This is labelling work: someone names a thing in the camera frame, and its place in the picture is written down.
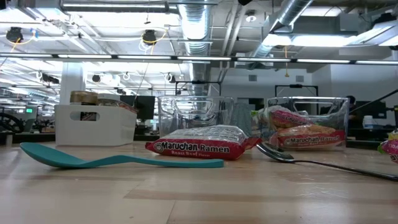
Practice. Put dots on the wide silver ventilation duct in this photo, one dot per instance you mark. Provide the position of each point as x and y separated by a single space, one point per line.
199 74

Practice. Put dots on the teal plastic spoon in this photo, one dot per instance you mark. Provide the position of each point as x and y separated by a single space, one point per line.
46 154

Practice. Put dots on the black aluminium table frame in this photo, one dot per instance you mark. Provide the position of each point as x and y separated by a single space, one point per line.
360 144

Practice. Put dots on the dark metal spoon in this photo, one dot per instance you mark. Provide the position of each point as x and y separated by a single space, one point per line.
273 152

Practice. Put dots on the black monitor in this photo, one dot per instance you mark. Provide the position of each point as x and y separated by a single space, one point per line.
373 111
146 107

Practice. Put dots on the white plastic bin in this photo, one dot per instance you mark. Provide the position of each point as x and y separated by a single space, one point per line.
118 130

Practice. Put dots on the person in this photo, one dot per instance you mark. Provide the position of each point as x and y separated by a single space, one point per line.
351 100

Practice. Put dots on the black overhead light bar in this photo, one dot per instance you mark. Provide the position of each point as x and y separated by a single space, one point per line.
202 58

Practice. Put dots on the white building column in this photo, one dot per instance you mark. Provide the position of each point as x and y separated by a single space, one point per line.
72 81

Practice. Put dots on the clear plastic container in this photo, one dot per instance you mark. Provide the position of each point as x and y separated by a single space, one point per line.
164 118
342 109

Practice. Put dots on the round ceiling fixture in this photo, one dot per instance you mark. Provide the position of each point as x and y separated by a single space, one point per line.
250 17

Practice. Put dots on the white background container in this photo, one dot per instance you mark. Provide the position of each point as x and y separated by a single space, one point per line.
367 122

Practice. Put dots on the black background rig frame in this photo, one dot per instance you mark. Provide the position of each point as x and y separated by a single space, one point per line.
295 86

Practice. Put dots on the long ceiling light panel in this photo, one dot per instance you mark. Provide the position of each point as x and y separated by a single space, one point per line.
311 40

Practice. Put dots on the red roast beef ramen packet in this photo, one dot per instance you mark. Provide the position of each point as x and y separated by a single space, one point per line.
199 149

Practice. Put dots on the grey ceiling pipe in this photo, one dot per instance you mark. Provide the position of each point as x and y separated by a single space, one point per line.
118 7

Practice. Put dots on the tan-lidded spice jar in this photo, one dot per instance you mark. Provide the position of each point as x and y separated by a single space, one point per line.
83 97

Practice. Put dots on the brown orange snack packet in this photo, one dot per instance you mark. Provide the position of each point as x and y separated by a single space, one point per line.
129 107

